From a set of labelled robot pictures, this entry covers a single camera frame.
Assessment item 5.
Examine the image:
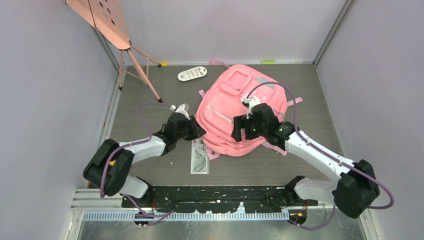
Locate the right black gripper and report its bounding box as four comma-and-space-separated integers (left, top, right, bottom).
231, 114, 267, 143

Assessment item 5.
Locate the pink tripod stand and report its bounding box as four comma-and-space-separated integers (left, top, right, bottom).
64, 0, 163, 103

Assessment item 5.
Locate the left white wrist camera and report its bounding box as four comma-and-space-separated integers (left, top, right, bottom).
175, 103, 190, 120

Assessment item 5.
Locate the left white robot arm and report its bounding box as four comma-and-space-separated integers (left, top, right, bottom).
83, 112, 206, 207

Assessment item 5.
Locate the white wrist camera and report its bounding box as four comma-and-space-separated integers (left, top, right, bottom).
175, 103, 190, 120
242, 96, 261, 119

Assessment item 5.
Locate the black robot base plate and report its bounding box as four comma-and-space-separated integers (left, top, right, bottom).
121, 185, 318, 214

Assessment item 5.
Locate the clear plastic stationery pack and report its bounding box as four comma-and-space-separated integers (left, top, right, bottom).
190, 138, 210, 175

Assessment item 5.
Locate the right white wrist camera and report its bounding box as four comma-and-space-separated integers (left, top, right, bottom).
242, 96, 261, 119

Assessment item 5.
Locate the white oval tag card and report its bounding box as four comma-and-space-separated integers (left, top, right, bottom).
177, 66, 208, 82

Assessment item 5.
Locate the pink student backpack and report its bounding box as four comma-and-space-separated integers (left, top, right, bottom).
195, 64, 303, 160

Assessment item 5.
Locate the green tape marker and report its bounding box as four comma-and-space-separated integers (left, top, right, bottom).
261, 60, 276, 65

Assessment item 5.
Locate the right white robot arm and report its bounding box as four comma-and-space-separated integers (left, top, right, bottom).
231, 103, 380, 219

